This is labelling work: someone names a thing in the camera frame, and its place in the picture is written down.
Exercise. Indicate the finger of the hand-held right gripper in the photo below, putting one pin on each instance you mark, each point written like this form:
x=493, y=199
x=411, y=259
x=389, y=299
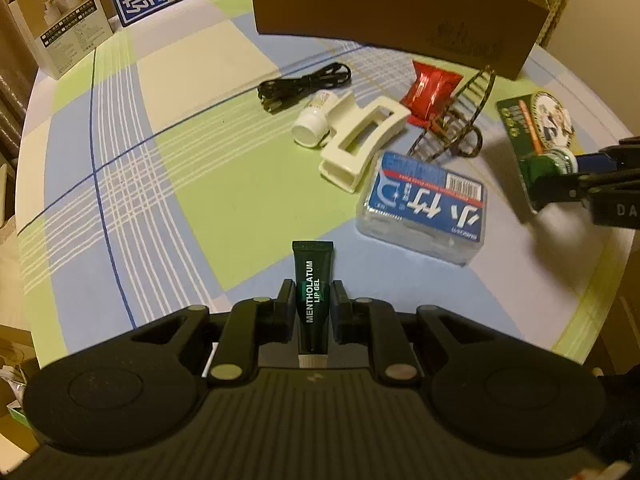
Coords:
x=565, y=187
x=597, y=162

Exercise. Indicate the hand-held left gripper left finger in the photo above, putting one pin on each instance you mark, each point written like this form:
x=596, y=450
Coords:
x=287, y=306

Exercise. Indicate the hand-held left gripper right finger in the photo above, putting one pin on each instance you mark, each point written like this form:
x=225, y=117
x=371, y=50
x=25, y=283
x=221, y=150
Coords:
x=339, y=307

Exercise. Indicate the dark green lip gel tube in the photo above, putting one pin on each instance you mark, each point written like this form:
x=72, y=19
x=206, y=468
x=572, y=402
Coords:
x=312, y=285

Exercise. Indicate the green card package round picture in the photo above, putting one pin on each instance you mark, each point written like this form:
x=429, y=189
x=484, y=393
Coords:
x=525, y=120

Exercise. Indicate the brown tortoiseshell hair claw clip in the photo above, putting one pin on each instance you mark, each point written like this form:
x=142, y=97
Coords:
x=484, y=100

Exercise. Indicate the clear box with blue label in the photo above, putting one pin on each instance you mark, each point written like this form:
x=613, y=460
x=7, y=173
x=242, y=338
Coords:
x=425, y=205

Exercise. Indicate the cream hair claw clip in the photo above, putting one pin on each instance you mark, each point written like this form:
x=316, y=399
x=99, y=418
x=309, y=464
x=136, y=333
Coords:
x=340, y=172

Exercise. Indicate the red snack packet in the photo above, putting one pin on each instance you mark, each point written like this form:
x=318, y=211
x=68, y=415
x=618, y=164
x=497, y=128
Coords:
x=430, y=90

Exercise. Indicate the brown cardboard storage box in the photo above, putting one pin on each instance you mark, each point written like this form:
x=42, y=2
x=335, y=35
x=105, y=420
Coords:
x=375, y=10

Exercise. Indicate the checked cloth desktop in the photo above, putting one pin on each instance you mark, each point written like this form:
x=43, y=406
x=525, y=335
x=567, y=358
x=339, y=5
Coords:
x=175, y=185

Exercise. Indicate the small white bottle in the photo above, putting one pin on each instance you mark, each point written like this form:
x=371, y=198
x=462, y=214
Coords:
x=310, y=127

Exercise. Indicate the plain cardboard carton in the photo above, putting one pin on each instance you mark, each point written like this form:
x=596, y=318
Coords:
x=15, y=440

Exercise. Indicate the beige curtain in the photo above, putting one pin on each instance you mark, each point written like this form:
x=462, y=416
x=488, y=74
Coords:
x=15, y=85

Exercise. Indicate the white photo-printed carton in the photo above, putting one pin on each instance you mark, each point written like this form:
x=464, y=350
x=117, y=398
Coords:
x=60, y=20

